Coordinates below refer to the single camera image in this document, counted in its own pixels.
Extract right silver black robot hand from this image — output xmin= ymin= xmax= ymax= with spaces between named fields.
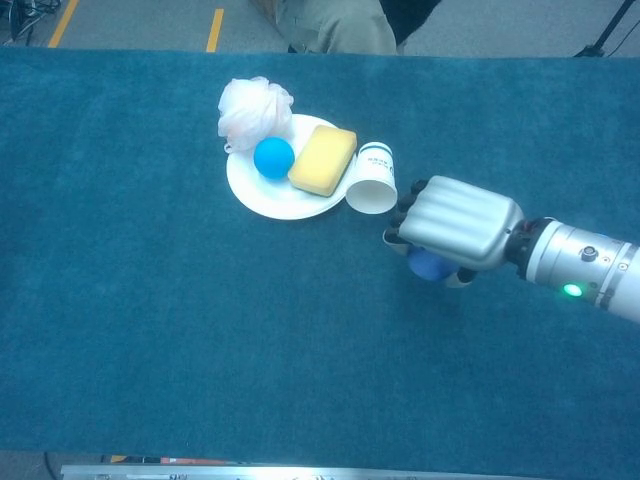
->
xmin=382 ymin=174 xmax=525 ymax=290

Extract dark blue textured ball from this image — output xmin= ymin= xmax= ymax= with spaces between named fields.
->
xmin=407 ymin=248 xmax=459 ymax=282

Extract white paper cup blue band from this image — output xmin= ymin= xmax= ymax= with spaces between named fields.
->
xmin=344 ymin=141 xmax=400 ymax=215

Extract yellow rectangular sponge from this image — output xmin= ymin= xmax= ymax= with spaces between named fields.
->
xmin=287 ymin=124 xmax=359 ymax=199

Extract light blue smooth ball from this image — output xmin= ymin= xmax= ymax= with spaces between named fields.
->
xmin=253 ymin=136 xmax=296 ymax=180

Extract white pink mesh bath pouf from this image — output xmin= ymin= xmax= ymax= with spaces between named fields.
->
xmin=217 ymin=75 xmax=295 ymax=154

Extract white round paper plate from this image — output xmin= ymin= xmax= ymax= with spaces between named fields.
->
xmin=225 ymin=113 xmax=359 ymax=221

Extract seated person khaki trousers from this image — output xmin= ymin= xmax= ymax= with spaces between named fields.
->
xmin=249 ymin=0 xmax=444 ymax=56

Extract black tripod stand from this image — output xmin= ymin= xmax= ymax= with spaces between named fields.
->
xmin=573 ymin=0 xmax=640 ymax=59

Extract teal table cloth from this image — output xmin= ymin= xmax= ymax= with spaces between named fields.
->
xmin=0 ymin=47 xmax=640 ymax=479

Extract aluminium rail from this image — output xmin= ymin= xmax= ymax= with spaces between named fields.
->
xmin=59 ymin=463 xmax=546 ymax=480

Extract tangled cables on floor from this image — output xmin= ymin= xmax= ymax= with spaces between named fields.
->
xmin=0 ymin=0 xmax=61 ymax=44

